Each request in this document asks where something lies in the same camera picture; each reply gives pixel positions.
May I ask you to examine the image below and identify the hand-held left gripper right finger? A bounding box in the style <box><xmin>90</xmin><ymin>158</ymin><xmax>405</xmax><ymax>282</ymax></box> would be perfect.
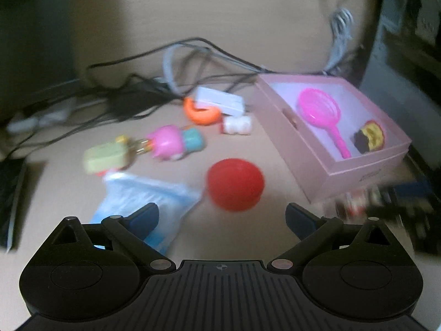
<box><xmin>267</xmin><ymin>203</ymin><xmax>397</xmax><ymax>271</ymax></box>

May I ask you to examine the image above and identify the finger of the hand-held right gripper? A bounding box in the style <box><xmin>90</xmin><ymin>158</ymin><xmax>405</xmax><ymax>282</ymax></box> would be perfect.
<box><xmin>374</xmin><ymin>179</ymin><xmax>431</xmax><ymax>214</ymax></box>

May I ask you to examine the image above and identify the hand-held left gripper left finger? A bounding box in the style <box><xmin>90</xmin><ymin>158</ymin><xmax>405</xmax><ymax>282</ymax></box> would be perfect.
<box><xmin>45</xmin><ymin>203</ymin><xmax>176</xmax><ymax>271</ymax></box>

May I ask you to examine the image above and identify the blue tissue packet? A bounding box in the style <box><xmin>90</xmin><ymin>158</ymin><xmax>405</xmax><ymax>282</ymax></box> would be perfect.
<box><xmin>90</xmin><ymin>172</ymin><xmax>202</xmax><ymax>254</ymax></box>

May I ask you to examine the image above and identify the black red small toy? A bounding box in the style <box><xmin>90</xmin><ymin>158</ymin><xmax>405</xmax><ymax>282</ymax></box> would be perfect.
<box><xmin>335</xmin><ymin>189</ymin><xmax>380</xmax><ymax>218</ymax></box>

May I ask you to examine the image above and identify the yellow brown toy cake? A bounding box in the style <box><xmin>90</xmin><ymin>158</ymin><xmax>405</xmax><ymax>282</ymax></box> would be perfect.
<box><xmin>351</xmin><ymin>121</ymin><xmax>385</xmax><ymax>154</ymax></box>

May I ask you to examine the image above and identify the red round ball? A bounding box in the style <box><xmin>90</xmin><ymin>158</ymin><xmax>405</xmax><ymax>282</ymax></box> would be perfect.
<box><xmin>207</xmin><ymin>159</ymin><xmax>266</xmax><ymax>212</ymax></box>

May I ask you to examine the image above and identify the pale yellow keychain toy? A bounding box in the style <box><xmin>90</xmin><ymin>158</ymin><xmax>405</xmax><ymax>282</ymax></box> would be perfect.
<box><xmin>84</xmin><ymin>136</ymin><xmax>154</xmax><ymax>175</ymax></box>

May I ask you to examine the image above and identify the pink cardboard box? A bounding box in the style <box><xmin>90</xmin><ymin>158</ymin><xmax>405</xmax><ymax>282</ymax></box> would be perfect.
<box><xmin>257</xmin><ymin>74</ymin><xmax>413</xmax><ymax>205</ymax></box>

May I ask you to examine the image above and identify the pink pig figure toy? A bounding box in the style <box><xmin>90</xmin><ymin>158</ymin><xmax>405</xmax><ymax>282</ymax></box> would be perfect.
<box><xmin>146</xmin><ymin>126</ymin><xmax>207</xmax><ymax>162</ymax></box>

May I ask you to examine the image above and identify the pink toy strainer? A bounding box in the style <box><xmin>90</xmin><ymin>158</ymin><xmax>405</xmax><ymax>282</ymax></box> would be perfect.
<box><xmin>298</xmin><ymin>89</ymin><xmax>352</xmax><ymax>159</ymax></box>

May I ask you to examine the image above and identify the orange toy piece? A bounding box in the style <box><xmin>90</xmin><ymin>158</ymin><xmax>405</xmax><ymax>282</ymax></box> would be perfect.
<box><xmin>184</xmin><ymin>97</ymin><xmax>222</xmax><ymax>125</ymax></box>

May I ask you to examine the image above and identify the small white box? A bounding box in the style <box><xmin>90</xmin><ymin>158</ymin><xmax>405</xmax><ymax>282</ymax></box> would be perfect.
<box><xmin>193</xmin><ymin>87</ymin><xmax>246</xmax><ymax>115</ymax></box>

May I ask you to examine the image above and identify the beige wooden desktop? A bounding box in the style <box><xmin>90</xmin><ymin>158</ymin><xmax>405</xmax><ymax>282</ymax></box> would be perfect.
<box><xmin>0</xmin><ymin>0</ymin><xmax>428</xmax><ymax>283</ymax></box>

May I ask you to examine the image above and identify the small white red toy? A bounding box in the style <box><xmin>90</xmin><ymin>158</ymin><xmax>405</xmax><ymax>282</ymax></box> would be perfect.
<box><xmin>221</xmin><ymin>115</ymin><xmax>253</xmax><ymax>135</ymax></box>

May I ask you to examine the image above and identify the black power adapter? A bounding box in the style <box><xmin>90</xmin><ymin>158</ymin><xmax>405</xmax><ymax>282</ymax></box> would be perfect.
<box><xmin>109</xmin><ymin>82</ymin><xmax>166</xmax><ymax>118</ymax></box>

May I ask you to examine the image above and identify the flat black object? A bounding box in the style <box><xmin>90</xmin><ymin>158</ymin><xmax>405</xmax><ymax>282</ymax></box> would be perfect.
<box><xmin>0</xmin><ymin>158</ymin><xmax>29</xmax><ymax>249</ymax></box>

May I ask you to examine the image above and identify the white power strip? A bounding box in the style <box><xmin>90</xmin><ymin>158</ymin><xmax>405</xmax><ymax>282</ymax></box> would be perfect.
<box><xmin>6</xmin><ymin>99</ymin><xmax>77</xmax><ymax>134</ymax></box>

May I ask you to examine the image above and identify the dark monitor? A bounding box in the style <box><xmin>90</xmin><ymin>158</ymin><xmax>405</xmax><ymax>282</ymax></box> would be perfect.
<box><xmin>0</xmin><ymin>0</ymin><xmax>81</xmax><ymax>111</ymax></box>

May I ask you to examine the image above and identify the grey looped cable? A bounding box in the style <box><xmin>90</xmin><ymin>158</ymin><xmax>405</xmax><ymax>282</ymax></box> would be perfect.
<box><xmin>163</xmin><ymin>43</ymin><xmax>264</xmax><ymax>94</ymax></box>

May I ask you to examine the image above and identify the black cable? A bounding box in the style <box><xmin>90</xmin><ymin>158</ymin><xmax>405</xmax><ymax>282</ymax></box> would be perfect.
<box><xmin>7</xmin><ymin>36</ymin><xmax>262</xmax><ymax>156</ymax></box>

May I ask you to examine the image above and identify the white bundled cable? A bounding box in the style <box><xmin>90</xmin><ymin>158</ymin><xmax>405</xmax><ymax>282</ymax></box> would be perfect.
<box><xmin>322</xmin><ymin>0</ymin><xmax>356</xmax><ymax>75</ymax></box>

